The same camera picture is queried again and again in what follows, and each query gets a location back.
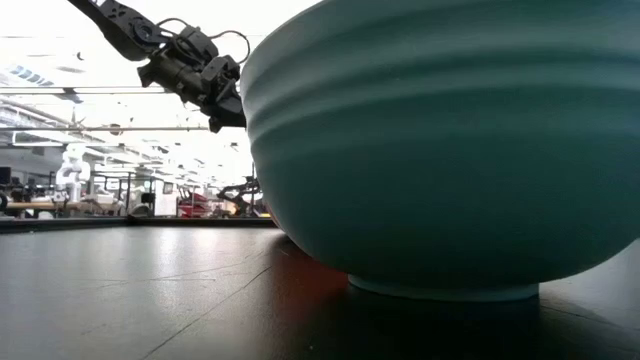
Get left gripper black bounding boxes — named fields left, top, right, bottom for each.
left=137, top=46, right=248, bottom=134

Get dark green ribbed bowl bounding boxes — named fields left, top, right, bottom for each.
left=239, top=0, right=640, bottom=303

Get black background robot arms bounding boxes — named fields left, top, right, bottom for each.
left=217, top=175, right=272, bottom=219

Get red background cart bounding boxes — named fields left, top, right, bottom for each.
left=176, top=187, right=211, bottom=219

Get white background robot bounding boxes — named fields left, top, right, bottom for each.
left=54, top=143, right=93, bottom=204

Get wooden background bench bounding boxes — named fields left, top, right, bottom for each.
left=4, top=200, right=126, bottom=212

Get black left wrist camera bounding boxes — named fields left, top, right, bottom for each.
left=172, top=25, right=220, bottom=64

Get black table edge frame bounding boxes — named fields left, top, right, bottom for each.
left=0, top=215, right=281, bottom=235

